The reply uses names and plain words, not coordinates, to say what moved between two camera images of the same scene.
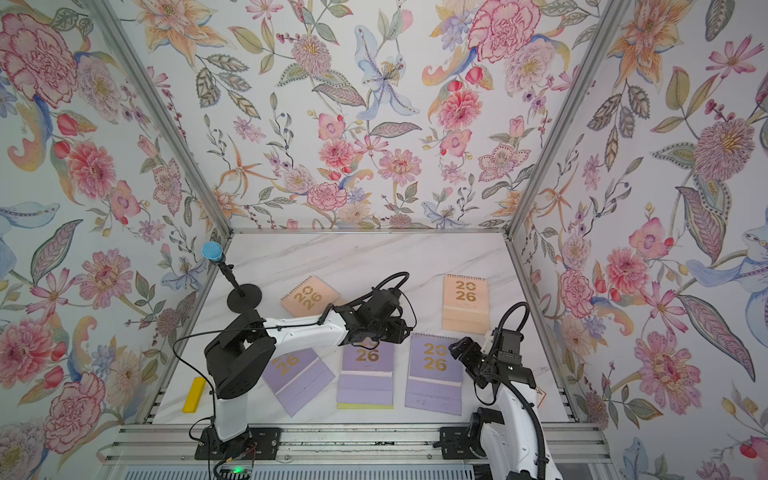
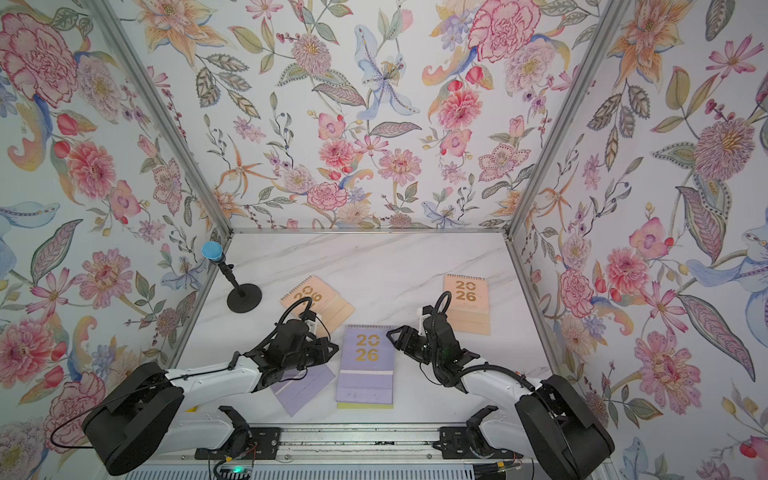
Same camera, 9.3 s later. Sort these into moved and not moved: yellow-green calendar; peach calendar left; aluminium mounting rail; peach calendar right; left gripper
Moved: left gripper
Not moved: aluminium mounting rail; peach calendar right; yellow-green calendar; peach calendar left
